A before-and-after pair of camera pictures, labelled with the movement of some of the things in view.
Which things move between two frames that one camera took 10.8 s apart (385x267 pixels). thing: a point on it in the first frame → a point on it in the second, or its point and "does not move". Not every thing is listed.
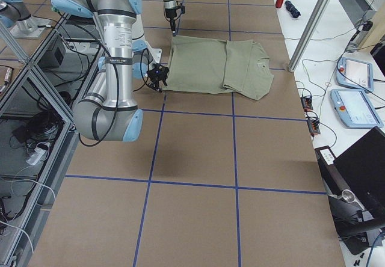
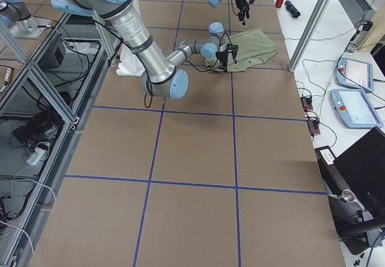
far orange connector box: (307, 104) does not move
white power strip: (34, 158) does not move
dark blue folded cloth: (292, 9) does not move
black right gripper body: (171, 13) → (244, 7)
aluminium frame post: (316, 23) does not move
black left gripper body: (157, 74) → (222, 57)
